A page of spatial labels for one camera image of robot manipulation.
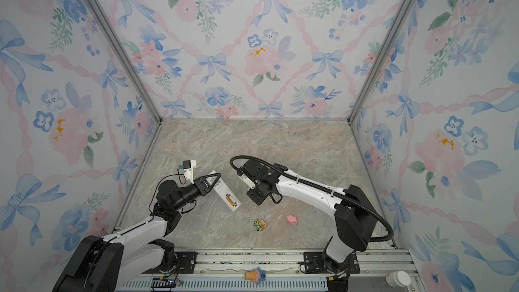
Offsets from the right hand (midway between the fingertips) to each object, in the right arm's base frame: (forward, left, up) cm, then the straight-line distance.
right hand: (256, 191), depth 83 cm
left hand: (+3, +14, +9) cm, 16 cm away
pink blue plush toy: (-28, -1, -5) cm, 29 cm away
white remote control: (0, +17, +9) cm, 19 cm away
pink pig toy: (-8, -15, -8) cm, 19 cm away
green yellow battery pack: (-11, -2, -6) cm, 13 cm away
